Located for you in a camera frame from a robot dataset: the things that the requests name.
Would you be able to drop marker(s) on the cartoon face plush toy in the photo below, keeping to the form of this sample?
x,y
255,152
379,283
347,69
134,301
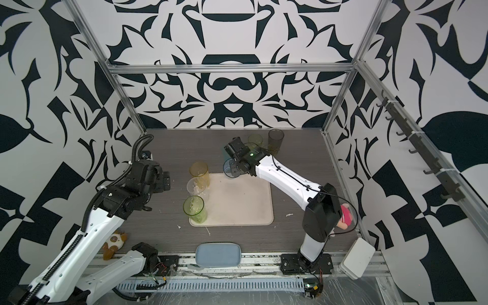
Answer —
x,y
346,217

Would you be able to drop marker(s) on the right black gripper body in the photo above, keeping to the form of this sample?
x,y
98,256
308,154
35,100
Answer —
x,y
240,162

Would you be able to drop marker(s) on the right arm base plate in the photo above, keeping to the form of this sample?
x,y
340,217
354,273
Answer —
x,y
292,264

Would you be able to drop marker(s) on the black wall hook rack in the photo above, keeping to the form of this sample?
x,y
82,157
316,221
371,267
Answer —
x,y
423,148

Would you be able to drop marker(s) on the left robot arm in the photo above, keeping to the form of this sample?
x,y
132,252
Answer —
x,y
63,281

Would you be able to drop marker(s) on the white brown plush toy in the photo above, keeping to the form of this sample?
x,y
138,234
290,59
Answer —
x,y
114,243

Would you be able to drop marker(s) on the tall green plastic cup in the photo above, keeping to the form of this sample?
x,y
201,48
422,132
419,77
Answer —
x,y
194,208

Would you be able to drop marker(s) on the blue clear plastic cup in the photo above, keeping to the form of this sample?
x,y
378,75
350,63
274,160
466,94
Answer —
x,y
231,169

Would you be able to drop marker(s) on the beige plastic tray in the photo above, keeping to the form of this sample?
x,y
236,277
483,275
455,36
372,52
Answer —
x,y
241,201

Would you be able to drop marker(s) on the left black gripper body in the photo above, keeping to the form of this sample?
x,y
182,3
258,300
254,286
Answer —
x,y
164,183

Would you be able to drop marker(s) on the white slotted cable duct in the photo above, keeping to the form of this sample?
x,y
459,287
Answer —
x,y
215,285

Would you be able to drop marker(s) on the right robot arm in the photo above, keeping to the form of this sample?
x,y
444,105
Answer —
x,y
322,210

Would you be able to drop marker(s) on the blue grey oval dish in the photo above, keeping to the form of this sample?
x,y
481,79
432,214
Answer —
x,y
218,255

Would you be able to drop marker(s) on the small green plastic cup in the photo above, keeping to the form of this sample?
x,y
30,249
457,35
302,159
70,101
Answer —
x,y
254,141

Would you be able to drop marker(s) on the white rectangular box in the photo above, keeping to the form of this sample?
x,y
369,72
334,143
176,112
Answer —
x,y
357,259

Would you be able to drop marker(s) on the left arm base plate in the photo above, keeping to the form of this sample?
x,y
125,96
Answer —
x,y
163,265

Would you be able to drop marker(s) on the amber plastic cup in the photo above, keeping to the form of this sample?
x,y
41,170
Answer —
x,y
199,171

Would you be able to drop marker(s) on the grey smoked plastic cup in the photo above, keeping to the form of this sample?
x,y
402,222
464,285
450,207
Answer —
x,y
275,139

